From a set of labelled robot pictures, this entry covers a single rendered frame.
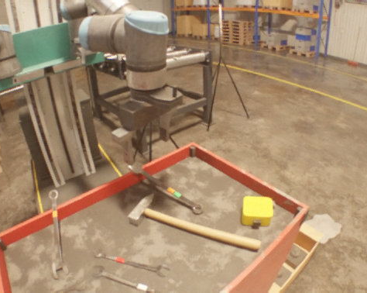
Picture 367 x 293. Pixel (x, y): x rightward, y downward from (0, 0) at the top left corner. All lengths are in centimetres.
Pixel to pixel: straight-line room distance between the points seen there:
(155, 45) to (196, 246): 45
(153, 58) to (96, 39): 14
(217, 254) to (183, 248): 8
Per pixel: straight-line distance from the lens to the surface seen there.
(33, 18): 161
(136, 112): 55
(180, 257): 58
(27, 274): 66
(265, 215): 63
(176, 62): 253
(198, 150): 85
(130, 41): 51
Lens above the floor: 139
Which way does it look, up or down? 31 degrees down
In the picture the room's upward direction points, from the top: 2 degrees counter-clockwise
